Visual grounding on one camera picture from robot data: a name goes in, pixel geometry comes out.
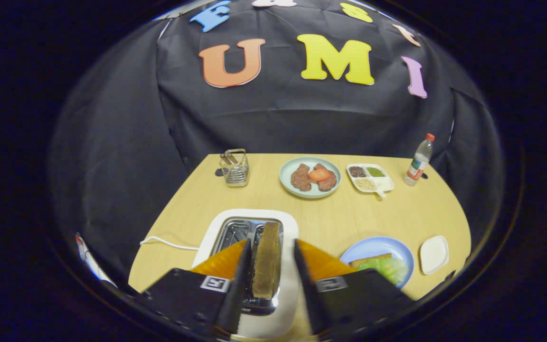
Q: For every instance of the blue plate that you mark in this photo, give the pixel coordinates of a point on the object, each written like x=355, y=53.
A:
x=378, y=244

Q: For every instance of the white red object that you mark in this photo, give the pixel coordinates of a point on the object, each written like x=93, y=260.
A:
x=93, y=261

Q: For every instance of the pale green plate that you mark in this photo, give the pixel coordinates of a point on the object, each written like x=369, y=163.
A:
x=285, y=183

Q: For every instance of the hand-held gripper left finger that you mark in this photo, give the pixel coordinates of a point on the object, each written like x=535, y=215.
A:
x=238, y=294

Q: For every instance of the white toaster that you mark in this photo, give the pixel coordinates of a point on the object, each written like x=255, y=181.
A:
x=254, y=214

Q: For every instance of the green lettuce leaf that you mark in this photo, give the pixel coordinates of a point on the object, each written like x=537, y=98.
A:
x=390, y=270

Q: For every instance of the white divided seed tray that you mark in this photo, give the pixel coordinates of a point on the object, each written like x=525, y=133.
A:
x=385, y=183

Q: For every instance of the clear plastic water bottle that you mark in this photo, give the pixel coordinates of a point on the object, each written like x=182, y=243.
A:
x=418, y=164

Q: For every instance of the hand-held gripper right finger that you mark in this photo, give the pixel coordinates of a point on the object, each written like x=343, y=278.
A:
x=304, y=289

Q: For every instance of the square bread slice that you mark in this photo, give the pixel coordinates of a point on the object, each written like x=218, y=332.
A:
x=366, y=260

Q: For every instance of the white square plate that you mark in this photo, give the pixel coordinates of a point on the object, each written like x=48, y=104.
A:
x=434, y=255

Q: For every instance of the brown toast slice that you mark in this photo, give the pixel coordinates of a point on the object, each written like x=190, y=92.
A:
x=267, y=261

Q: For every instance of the red tomato slice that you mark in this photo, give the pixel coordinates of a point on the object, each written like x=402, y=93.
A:
x=319, y=175

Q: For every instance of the black backdrop cloth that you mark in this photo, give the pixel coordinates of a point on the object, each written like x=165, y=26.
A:
x=278, y=123

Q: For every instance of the brown meat patty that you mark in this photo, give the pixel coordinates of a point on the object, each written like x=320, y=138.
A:
x=329, y=183
x=300, y=179

